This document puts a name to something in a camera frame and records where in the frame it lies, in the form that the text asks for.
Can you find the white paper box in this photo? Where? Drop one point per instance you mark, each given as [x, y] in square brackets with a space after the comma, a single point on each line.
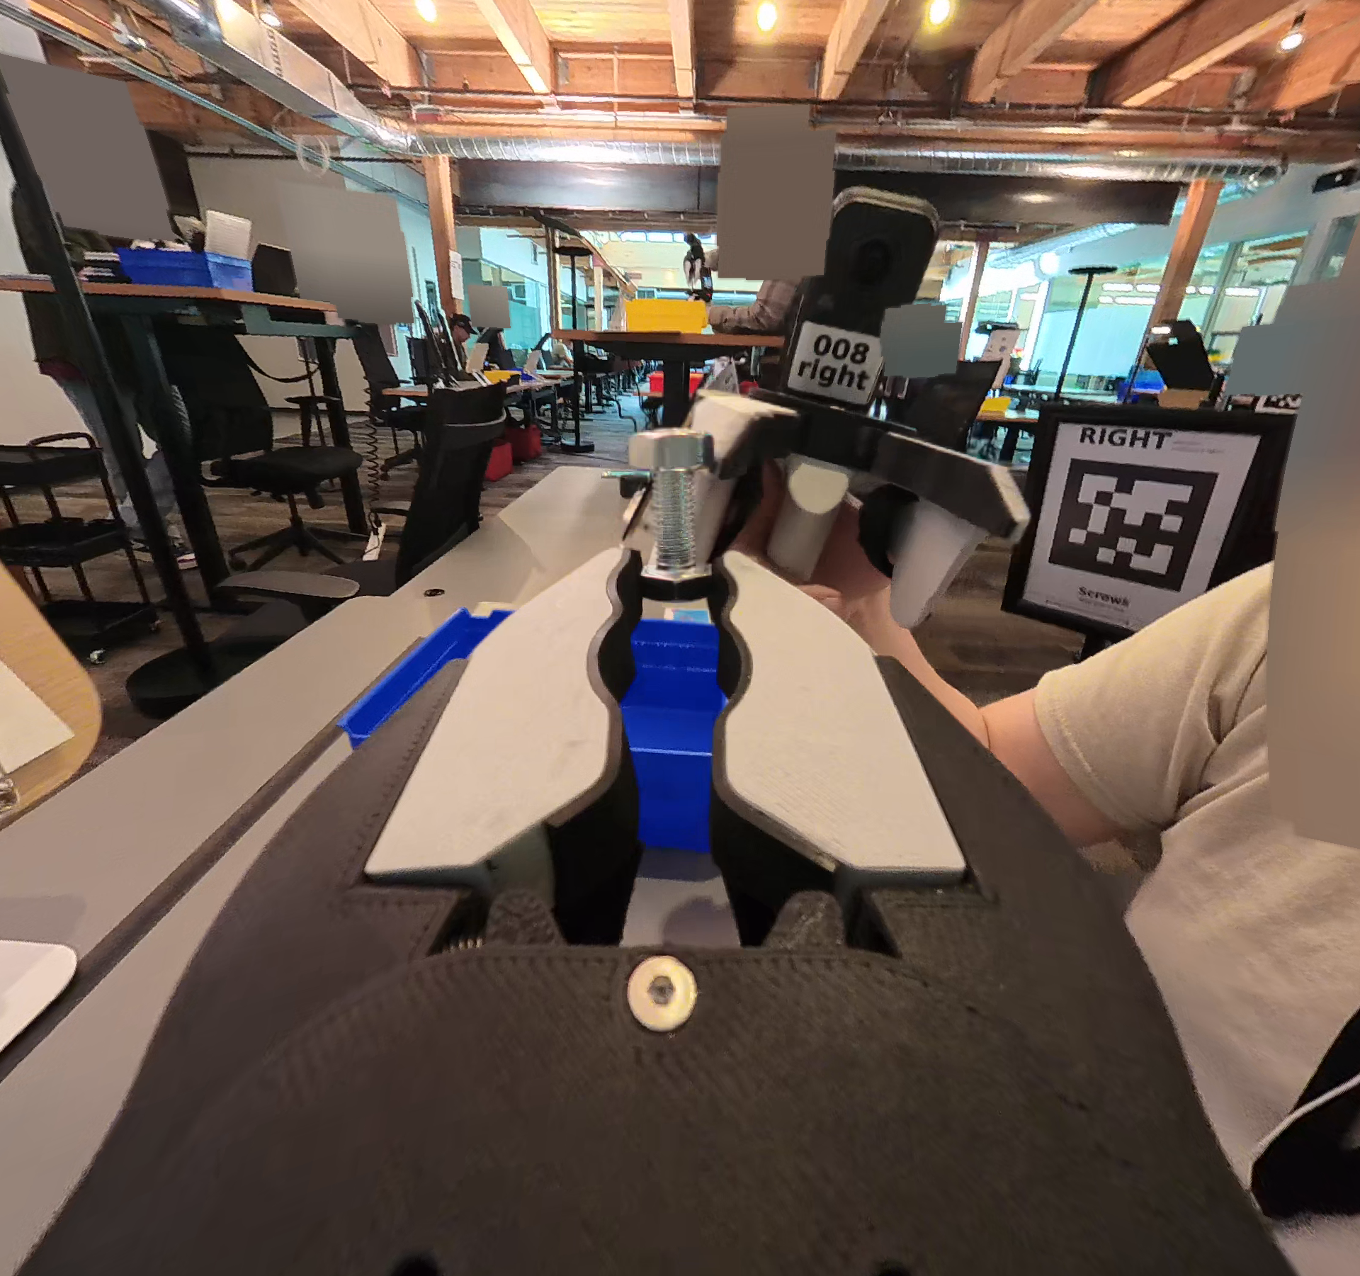
[224, 237]

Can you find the black framed marker sign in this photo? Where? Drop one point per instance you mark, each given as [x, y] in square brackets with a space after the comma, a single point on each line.
[1137, 523]

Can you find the red storage bin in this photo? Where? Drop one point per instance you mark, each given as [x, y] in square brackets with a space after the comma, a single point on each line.
[517, 444]

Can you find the dark laptop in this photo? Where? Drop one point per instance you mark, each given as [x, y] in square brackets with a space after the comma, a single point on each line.
[274, 272]

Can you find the blue storage bin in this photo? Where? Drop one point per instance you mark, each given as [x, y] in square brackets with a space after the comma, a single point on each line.
[181, 272]

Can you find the blue plastic bin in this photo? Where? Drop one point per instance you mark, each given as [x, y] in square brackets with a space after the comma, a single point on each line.
[667, 746]

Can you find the wooden work table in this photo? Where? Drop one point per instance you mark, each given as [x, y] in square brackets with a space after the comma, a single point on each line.
[660, 337]

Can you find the person's right hand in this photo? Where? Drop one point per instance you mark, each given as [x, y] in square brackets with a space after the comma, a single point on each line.
[840, 598]

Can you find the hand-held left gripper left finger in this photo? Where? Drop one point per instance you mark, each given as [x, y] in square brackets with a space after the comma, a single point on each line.
[511, 746]

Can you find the small yellow bin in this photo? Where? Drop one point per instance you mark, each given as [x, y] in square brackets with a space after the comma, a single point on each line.
[667, 314]

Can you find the black utility cart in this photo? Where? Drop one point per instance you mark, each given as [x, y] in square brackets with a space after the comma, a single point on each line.
[65, 543]

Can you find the printed instruction sheet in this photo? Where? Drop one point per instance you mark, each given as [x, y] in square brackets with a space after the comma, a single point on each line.
[29, 725]

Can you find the wooden top standing desk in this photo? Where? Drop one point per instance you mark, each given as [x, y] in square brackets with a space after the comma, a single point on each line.
[213, 300]

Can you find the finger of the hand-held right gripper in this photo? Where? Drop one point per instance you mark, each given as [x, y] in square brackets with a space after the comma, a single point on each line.
[632, 523]
[721, 416]

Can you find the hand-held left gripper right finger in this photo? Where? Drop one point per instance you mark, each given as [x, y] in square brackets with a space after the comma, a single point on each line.
[840, 746]

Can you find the silver hex bolt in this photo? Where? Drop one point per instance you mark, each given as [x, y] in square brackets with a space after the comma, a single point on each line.
[675, 511]

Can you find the wooden support post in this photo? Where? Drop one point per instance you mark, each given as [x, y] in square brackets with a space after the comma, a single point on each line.
[439, 224]
[1190, 243]

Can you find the small marker tag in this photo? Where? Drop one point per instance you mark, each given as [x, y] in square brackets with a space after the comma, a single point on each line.
[1283, 406]

